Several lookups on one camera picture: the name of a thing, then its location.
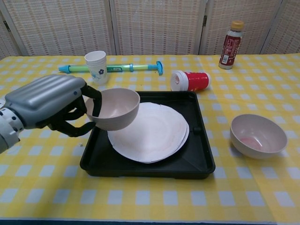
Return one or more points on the white floral paper cup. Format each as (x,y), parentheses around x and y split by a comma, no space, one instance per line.
(98,68)

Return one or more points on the white paper plate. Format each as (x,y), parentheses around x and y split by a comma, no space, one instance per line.
(154,136)
(187,135)

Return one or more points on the yellow white checked tablecloth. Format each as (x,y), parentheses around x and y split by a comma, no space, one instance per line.
(150,199)

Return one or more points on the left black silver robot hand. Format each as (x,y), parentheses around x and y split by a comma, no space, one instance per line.
(47,98)

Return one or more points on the beige bowl with pink stain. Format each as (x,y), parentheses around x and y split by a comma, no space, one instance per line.
(257,136)

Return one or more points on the woven folding screen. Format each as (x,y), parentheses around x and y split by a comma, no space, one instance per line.
(154,25)

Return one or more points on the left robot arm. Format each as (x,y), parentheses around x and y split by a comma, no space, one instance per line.
(9,131)

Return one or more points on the red white lidded cup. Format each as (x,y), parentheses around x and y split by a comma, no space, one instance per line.
(197,80)

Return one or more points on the green blue toy water pump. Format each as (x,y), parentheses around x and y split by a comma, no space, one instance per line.
(75,69)

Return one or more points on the brown drink bottle yellow cap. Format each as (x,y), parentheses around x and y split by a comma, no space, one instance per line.
(230,49)

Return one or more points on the black square plastic tray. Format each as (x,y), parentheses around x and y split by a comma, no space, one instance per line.
(199,161)

